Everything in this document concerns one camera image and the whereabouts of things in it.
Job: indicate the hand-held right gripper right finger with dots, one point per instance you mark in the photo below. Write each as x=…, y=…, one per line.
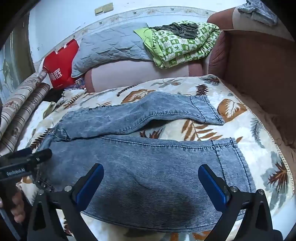
x=212, y=184

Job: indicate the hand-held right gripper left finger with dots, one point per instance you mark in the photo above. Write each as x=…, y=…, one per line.
x=90, y=182

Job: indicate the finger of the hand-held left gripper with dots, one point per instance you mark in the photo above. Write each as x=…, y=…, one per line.
x=41, y=154

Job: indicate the blue denim pants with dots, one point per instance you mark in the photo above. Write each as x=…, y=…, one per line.
x=138, y=166

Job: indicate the person's left hand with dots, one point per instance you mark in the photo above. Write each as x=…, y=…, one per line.
x=17, y=207

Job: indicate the striped floral cloth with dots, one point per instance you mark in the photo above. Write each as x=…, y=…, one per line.
x=23, y=102

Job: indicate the leaf printed blanket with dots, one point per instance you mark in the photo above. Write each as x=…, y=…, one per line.
x=254, y=139

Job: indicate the colourful printed packet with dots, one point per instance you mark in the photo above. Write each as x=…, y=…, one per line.
x=79, y=83

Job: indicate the red paper bag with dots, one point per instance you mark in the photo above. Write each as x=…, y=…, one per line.
x=62, y=62

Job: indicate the green patterned quilt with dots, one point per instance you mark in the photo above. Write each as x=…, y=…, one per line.
x=180, y=49

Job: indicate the dark grey cloth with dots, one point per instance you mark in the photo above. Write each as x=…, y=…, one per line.
x=178, y=30

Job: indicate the grey blue cloth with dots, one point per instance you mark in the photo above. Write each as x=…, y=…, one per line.
x=259, y=11

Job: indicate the beige wall switch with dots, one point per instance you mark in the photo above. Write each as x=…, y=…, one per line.
x=108, y=7
x=100, y=10

